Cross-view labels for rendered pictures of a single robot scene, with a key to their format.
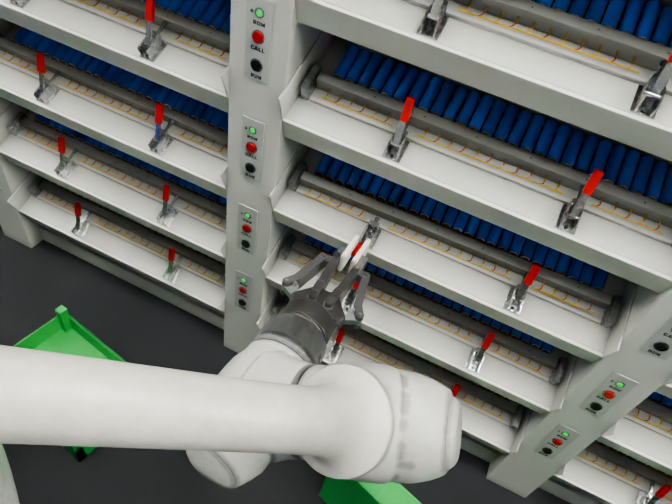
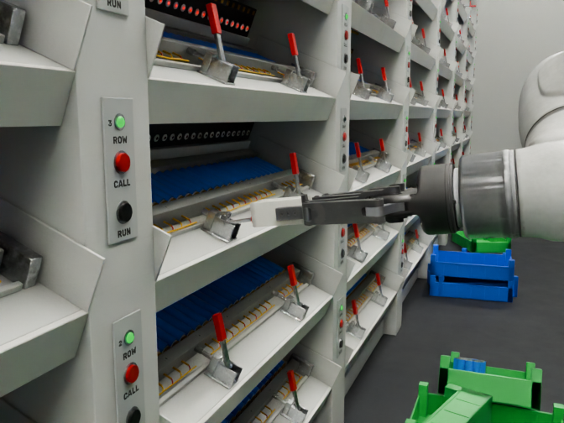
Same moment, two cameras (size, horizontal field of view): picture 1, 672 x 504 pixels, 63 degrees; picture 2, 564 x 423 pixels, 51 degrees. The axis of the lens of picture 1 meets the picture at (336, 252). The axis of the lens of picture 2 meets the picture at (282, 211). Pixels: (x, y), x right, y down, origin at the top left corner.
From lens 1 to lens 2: 98 cm
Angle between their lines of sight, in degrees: 79
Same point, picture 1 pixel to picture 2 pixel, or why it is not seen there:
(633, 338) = (336, 164)
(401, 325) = (255, 346)
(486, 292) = not seen: hidden behind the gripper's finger
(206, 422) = not seen: outside the picture
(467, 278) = not seen: hidden behind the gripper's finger
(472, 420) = (305, 400)
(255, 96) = (113, 47)
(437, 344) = (277, 329)
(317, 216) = (179, 253)
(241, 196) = (113, 302)
